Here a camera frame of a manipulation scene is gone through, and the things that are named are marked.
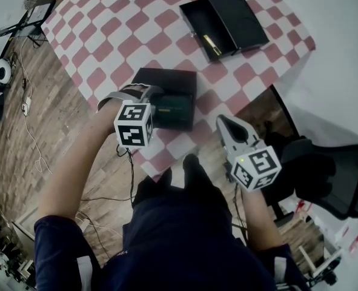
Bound white power adapter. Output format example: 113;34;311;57
21;96;33;115

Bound person's black trouser legs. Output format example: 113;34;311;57
131;153;230;215

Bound black tripod stand with board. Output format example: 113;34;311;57
0;0;58;47

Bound light wooden frame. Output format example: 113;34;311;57
297;243;343;280

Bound white cable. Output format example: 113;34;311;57
12;38;53;175

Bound person's left forearm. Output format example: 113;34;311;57
38;101;128;224

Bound person's right forearm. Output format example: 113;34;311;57
240;185;285;251

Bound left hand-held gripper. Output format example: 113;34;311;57
98;83;165;149

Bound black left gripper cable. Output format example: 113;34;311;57
115;143;136;209

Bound white round device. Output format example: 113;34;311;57
0;58;15;85

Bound person's navy shirt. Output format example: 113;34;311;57
34;192;311;291

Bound dark green packet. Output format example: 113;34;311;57
153;94;194;130

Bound red white checkered tablecloth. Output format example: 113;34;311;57
41;0;316;183

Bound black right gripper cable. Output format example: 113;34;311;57
225;161;250;243

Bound black cardboard box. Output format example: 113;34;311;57
131;67;198;132

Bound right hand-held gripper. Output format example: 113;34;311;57
216;115;282;192

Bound black mesh office chair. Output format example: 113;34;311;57
262;136;358;224

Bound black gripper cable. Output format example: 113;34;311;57
115;143;136;209
225;161;250;243

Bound gold striped packet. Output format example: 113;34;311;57
202;34;222;56

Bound black hinged container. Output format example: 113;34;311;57
178;0;271;64

